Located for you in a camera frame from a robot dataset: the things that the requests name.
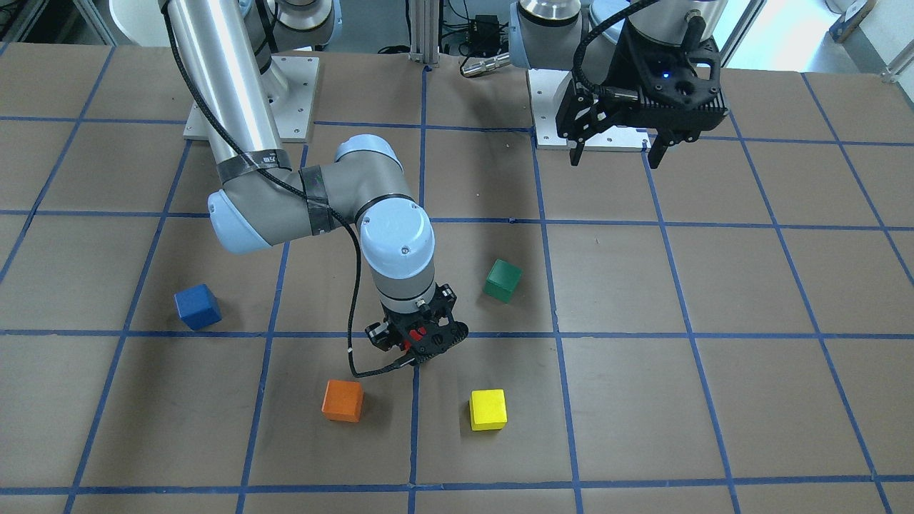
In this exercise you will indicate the green wooden block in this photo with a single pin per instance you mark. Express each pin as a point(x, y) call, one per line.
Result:
point(502, 280)

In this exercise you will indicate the orange wooden block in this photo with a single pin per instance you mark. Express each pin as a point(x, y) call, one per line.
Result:
point(343, 401)

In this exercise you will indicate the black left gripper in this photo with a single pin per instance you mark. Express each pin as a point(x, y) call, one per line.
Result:
point(623, 66)

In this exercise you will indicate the blue wooden block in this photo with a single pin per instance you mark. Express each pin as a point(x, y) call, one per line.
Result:
point(197, 307)

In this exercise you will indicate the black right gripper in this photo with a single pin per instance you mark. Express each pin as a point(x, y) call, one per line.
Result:
point(378, 335)

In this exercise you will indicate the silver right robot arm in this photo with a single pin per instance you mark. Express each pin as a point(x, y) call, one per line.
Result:
point(263, 202)

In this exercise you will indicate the yellow wooden block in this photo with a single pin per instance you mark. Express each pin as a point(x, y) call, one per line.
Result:
point(488, 409)

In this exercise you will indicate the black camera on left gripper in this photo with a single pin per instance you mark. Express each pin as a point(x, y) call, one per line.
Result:
point(678, 90)

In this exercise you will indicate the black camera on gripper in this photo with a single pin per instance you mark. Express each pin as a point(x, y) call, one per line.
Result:
point(444, 296)
point(678, 90)

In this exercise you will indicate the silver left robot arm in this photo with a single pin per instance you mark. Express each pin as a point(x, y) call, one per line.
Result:
point(583, 42)

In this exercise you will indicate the red wooden block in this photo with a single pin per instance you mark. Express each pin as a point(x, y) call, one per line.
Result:
point(414, 337)

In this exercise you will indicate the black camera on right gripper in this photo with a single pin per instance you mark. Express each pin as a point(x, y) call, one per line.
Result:
point(444, 296)

